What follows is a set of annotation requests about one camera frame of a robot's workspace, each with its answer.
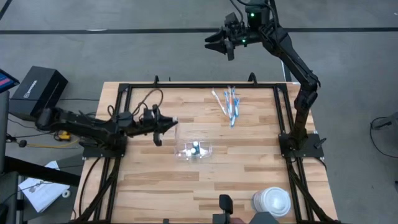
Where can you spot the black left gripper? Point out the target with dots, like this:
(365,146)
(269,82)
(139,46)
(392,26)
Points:
(157,129)

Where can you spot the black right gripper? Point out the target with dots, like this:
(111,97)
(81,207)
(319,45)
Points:
(242,35)

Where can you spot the blue mouthwash bottle white cap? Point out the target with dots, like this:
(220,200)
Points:
(193,151)
(195,144)

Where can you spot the clear acrylic three-compartment organizer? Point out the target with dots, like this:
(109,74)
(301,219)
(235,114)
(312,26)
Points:
(205,157)

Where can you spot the blue toothbrush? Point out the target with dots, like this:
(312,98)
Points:
(232,118)
(236,104)
(227,104)

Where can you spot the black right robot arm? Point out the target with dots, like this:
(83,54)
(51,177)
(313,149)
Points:
(298,68)

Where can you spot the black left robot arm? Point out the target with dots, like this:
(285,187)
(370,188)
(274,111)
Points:
(93,127)

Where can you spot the yellow device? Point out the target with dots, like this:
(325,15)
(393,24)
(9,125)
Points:
(64,136)

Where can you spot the person's hand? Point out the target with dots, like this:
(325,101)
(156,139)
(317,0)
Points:
(238,221)

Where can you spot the white tape roll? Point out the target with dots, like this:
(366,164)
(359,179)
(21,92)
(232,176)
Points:
(66,193)

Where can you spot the white wipes canister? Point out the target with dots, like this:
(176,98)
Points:
(272,202)

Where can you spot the black cardboard box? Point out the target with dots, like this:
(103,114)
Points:
(37,90)

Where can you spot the black desk edge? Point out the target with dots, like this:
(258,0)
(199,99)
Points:
(37,171)

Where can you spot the white paper sheets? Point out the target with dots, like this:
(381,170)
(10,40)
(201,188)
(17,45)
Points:
(40,193)

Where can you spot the blue and pink tablet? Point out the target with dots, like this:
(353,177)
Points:
(7,81)

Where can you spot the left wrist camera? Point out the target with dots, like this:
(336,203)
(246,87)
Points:
(148,115)

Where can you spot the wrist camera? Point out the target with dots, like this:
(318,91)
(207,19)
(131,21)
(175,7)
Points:
(231,20)
(148,115)

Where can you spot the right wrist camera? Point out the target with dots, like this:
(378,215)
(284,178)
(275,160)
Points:
(231,20)

